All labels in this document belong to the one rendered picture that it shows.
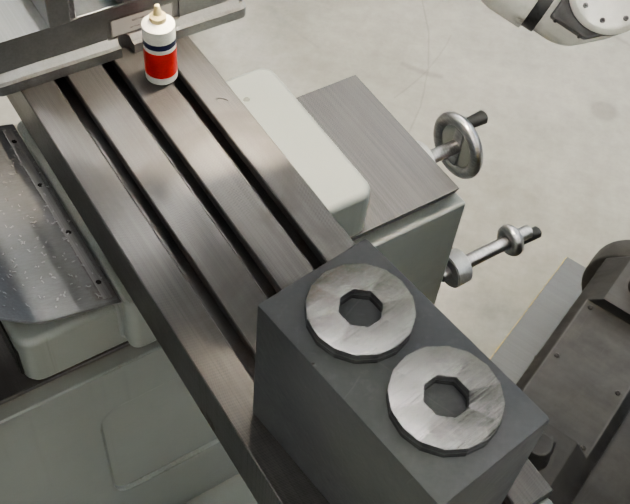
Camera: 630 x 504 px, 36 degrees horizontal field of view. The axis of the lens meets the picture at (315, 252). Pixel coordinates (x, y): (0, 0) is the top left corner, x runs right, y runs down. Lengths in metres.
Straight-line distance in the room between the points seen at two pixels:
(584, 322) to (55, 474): 0.80
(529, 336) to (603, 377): 0.27
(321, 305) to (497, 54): 2.10
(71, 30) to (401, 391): 0.68
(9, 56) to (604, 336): 0.92
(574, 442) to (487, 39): 1.69
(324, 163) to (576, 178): 1.33
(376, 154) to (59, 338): 0.56
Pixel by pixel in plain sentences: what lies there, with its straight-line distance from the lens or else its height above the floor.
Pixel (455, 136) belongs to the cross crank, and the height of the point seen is 0.66.
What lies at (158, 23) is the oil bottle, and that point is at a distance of 1.18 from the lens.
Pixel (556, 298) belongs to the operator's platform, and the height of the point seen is 0.40.
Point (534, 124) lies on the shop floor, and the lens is 2.64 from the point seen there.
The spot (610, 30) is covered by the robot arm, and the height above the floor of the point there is 1.22.
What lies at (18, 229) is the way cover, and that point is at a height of 0.88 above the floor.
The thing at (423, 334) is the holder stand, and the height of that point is 1.13.
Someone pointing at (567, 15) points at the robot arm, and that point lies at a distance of 0.96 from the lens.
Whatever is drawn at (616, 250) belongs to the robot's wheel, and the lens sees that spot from 1.65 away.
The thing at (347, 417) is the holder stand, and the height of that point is 1.11.
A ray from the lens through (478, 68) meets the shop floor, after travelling 2.76.
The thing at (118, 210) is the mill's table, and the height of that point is 0.94.
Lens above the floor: 1.78
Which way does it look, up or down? 52 degrees down
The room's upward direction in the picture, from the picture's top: 7 degrees clockwise
